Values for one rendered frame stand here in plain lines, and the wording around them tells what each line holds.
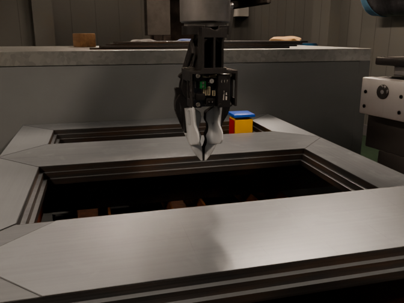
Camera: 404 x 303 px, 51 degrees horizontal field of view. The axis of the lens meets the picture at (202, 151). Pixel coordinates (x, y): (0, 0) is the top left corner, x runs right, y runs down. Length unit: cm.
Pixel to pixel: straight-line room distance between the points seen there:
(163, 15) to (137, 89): 241
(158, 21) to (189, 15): 305
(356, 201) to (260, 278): 26
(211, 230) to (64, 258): 18
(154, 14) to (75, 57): 242
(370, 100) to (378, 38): 389
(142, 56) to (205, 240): 85
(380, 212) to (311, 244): 16
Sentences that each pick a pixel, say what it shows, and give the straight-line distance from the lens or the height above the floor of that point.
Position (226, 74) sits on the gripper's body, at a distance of 62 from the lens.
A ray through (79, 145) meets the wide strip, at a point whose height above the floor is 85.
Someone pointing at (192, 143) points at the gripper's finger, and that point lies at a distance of 68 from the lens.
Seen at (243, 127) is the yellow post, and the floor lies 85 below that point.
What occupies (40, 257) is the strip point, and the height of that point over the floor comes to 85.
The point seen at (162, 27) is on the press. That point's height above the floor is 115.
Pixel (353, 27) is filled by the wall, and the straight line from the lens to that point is 525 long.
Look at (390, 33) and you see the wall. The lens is 490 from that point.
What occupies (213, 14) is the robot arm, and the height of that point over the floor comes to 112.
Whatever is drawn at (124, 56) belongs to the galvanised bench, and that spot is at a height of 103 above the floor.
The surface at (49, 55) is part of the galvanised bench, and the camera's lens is 129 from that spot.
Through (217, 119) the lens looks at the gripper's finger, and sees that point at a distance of 66.
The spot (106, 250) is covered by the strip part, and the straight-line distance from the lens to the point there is 52.
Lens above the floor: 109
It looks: 15 degrees down
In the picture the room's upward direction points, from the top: straight up
